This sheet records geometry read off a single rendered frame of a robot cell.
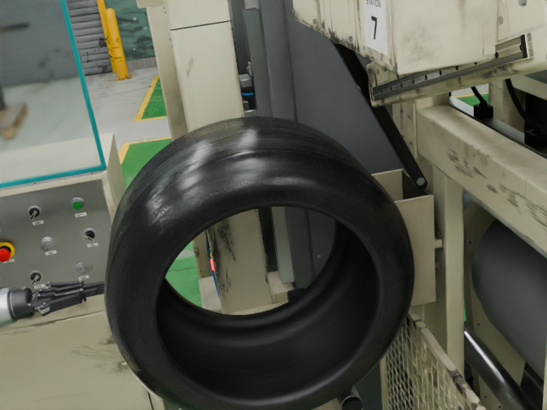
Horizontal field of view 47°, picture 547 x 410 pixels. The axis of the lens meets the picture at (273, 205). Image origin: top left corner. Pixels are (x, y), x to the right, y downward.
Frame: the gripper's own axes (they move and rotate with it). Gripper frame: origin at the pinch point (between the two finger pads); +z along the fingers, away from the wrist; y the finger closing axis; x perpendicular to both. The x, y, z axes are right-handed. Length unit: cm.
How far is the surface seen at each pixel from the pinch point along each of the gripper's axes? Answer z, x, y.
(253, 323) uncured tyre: 35.7, 8.1, -17.1
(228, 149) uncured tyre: 35, -43, -39
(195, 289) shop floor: 18, 106, 172
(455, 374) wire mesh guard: 70, 6, -51
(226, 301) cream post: 30.6, 7.3, -6.4
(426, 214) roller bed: 81, -10, -13
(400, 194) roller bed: 81, -7, 6
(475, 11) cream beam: 66, -64, -68
